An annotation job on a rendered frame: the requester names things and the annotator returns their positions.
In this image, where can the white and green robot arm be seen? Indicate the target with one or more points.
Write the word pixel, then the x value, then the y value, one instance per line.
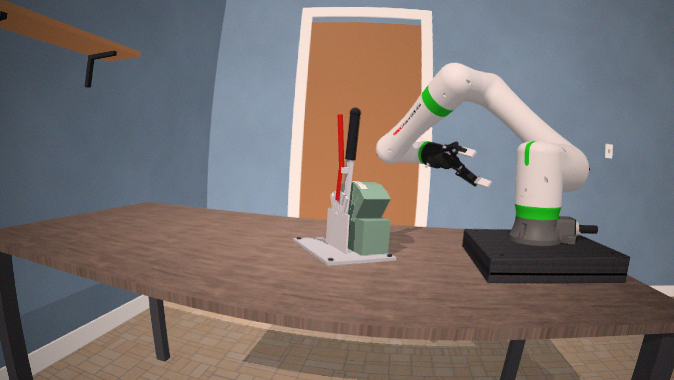
pixel 544 169

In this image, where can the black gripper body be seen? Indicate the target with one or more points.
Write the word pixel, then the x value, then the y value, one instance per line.
pixel 440 159

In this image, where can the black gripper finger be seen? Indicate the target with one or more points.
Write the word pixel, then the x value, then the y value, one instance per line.
pixel 466 174
pixel 459 150

